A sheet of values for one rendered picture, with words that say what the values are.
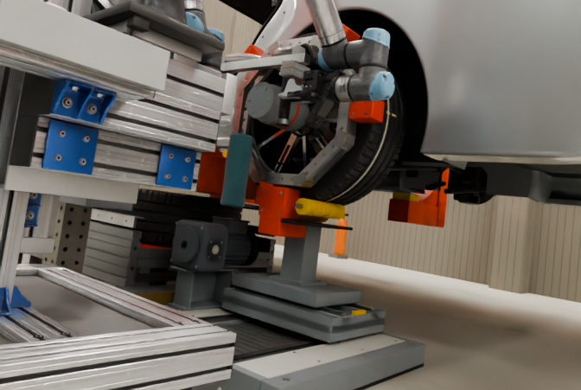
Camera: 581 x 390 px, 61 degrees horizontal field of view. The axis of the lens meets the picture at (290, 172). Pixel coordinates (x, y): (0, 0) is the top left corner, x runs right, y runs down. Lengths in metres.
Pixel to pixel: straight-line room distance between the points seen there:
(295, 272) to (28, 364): 1.22
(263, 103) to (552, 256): 4.25
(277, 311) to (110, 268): 0.71
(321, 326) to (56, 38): 1.21
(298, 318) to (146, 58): 1.11
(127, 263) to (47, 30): 1.34
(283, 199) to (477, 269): 4.18
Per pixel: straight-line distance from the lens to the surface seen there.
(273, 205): 1.76
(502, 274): 5.36
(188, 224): 1.88
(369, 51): 1.37
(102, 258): 2.16
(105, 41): 0.83
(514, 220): 5.34
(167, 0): 1.06
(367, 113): 1.61
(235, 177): 1.75
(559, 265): 5.51
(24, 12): 0.79
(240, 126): 1.96
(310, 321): 1.70
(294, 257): 1.89
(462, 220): 5.80
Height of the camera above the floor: 0.49
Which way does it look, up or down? 5 degrees up
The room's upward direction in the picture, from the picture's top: 7 degrees clockwise
